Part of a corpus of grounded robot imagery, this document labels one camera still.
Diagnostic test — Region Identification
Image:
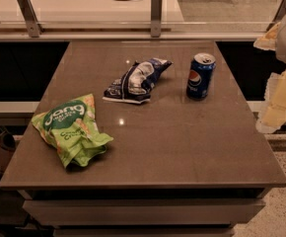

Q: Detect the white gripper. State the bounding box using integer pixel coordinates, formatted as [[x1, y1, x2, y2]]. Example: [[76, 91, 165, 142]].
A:
[[253, 15, 286, 133]]

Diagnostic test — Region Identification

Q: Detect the green rice chip bag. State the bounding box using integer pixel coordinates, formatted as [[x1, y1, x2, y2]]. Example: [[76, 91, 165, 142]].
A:
[[32, 94, 113, 168]]

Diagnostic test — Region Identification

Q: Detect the blue crumpled chip bag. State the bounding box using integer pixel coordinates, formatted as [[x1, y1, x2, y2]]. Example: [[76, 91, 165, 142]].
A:
[[103, 58, 173, 105]]

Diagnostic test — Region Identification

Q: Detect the blue Pepsi can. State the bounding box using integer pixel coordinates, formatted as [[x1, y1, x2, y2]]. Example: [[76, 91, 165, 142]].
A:
[[186, 52, 216, 100]]

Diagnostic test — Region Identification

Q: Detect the grey table drawer base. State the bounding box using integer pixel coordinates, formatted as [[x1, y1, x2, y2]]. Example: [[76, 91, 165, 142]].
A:
[[23, 198, 265, 237]]

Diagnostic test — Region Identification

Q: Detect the dark object at left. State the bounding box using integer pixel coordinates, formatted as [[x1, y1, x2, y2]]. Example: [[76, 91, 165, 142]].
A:
[[0, 132, 16, 175]]

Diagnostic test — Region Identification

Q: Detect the right metal rail bracket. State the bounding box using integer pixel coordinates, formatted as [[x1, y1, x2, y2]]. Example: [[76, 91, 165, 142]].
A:
[[267, 0, 286, 31]]

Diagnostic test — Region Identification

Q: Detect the metal rail bracket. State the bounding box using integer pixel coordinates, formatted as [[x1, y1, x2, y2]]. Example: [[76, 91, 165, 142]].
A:
[[150, 0, 163, 38], [17, 0, 42, 38], [267, 0, 286, 31]]

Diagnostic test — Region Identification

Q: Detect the middle metal rail bracket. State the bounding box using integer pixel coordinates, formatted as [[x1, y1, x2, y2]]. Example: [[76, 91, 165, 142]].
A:
[[150, 0, 163, 38]]

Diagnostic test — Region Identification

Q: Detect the left metal rail bracket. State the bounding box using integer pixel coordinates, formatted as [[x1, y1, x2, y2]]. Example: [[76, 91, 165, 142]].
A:
[[17, 0, 42, 38]]

